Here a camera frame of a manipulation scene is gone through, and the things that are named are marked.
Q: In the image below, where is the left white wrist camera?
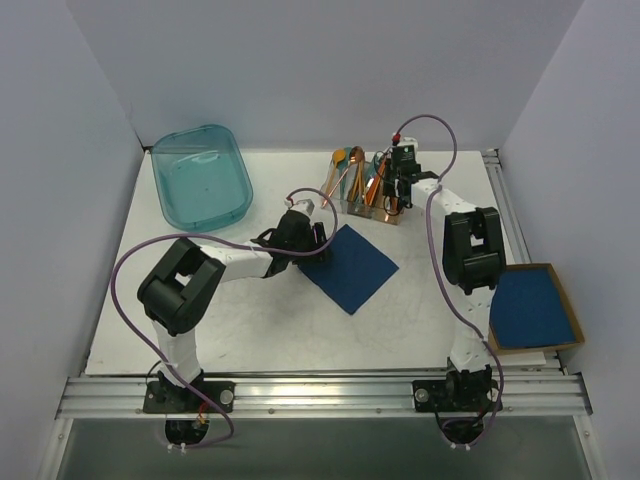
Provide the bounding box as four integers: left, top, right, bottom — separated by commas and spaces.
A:
284, 198, 315, 217

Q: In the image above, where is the clear acrylic utensil organizer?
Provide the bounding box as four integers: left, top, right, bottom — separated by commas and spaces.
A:
321, 160, 403, 225

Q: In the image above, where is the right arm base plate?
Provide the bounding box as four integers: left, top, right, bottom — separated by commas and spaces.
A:
412, 380, 498, 414

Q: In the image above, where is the orange plastic spoon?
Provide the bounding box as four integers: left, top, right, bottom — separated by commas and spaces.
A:
325, 149, 346, 196

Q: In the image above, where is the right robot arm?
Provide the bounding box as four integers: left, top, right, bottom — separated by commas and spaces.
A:
382, 140, 506, 374

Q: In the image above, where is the aluminium mounting rail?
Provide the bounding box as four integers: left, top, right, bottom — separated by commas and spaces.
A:
57, 371, 592, 421

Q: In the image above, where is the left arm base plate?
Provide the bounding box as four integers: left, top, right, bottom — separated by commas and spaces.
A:
142, 380, 235, 414

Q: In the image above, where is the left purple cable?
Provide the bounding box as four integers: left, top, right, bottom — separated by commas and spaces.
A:
111, 187, 340, 449

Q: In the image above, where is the purple cable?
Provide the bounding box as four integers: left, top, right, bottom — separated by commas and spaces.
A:
111, 187, 340, 449
389, 114, 503, 446

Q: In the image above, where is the copper metal spoon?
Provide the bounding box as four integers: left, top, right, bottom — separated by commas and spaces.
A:
322, 146, 366, 204

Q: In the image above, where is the stack of blue napkins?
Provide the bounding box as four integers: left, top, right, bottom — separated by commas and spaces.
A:
489, 268, 576, 350

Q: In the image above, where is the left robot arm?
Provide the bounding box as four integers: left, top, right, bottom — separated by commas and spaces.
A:
137, 209, 330, 411

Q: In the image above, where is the orange plastic fork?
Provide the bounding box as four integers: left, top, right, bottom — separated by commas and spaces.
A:
365, 152, 393, 206

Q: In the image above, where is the blue paper napkin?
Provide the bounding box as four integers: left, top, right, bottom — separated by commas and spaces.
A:
299, 225, 399, 315

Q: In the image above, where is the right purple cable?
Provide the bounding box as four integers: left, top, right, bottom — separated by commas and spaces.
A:
389, 114, 503, 446

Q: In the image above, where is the teal plastic bin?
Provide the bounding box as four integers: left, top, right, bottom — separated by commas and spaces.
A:
150, 124, 253, 233

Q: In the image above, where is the right side aluminium rail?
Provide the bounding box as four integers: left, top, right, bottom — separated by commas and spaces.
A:
482, 149, 531, 264

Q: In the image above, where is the cardboard napkin box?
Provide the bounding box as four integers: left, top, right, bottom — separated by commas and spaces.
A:
487, 262, 586, 355

